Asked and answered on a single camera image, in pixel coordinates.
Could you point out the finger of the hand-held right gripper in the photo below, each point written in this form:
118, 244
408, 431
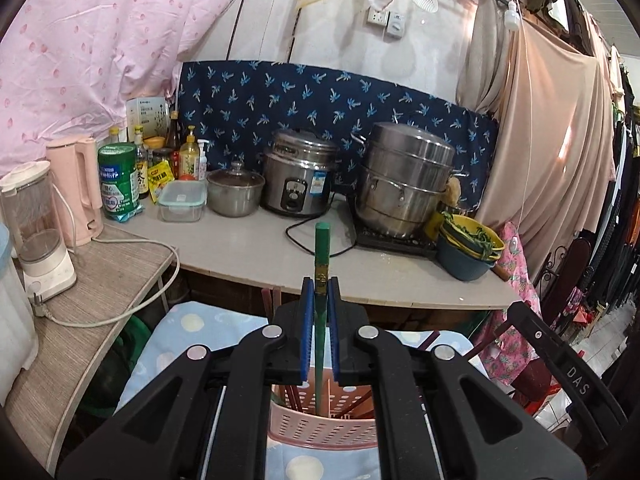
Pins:
532, 332

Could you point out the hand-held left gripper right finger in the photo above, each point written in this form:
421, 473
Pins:
334, 335

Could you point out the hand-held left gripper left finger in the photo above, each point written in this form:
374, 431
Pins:
308, 335

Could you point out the green chopstick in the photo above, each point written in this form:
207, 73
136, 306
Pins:
322, 250

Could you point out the maroon chopstick with silver tip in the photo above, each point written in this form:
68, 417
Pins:
429, 341

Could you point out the pink perforated utensil basket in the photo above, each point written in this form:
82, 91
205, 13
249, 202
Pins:
320, 430

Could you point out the dark metal chair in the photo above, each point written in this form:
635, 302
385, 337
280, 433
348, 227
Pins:
570, 285

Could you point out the pink pineapple-print cloth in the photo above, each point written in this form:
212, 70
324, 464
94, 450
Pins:
515, 270

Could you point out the wooden rolling pin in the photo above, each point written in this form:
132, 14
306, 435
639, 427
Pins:
501, 272

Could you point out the blue basin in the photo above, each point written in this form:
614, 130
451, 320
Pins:
462, 265

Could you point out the yellow basin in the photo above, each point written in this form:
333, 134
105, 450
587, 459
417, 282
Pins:
487, 237

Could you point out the black induction cooker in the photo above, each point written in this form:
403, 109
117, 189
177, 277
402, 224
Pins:
395, 245

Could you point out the grey kitchen counter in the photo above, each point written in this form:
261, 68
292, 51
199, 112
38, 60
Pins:
240, 250

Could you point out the green vegetables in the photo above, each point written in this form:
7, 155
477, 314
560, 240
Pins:
472, 232

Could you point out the blue spotted table blanket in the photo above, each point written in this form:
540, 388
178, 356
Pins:
170, 360

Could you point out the steel rice cooker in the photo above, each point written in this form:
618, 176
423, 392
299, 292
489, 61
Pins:
297, 180

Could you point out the small steel pot with lid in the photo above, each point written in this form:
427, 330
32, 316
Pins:
235, 192

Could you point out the tan lumpy ball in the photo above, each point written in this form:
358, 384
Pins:
452, 191

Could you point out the steel steamer pot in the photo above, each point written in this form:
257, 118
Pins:
405, 185

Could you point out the row of hanging clothes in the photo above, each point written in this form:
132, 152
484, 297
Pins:
615, 185

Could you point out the clear food container green lid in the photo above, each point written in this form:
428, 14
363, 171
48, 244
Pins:
182, 200

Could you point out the green basin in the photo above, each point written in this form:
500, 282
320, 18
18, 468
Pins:
115, 360

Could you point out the white pump bottle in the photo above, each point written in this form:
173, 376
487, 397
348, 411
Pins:
202, 160

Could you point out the yellow seasoning packet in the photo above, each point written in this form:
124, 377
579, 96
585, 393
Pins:
162, 182

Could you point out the wood-grain side table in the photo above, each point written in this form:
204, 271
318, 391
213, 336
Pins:
90, 300

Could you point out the navy leaf-print cloth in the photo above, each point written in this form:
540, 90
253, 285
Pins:
300, 100

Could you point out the soy sauce bottle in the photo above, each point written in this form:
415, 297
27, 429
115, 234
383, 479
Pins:
141, 165

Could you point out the dark sauce bottle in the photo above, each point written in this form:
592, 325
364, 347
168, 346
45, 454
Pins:
174, 132

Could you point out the green tin can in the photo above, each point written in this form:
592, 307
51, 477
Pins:
119, 180

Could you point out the white carton box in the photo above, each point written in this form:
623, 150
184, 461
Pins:
147, 115

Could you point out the pink electric kettle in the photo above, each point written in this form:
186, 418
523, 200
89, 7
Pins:
75, 185

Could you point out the white blender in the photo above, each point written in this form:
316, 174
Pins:
40, 260

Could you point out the white storage bin blue lid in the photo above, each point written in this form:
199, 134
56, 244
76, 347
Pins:
12, 310

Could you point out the pink floral sheet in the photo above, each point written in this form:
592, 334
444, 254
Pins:
85, 50

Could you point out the white wall switch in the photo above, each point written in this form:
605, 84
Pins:
395, 24

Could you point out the white wall socket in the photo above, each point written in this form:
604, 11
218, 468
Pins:
378, 16

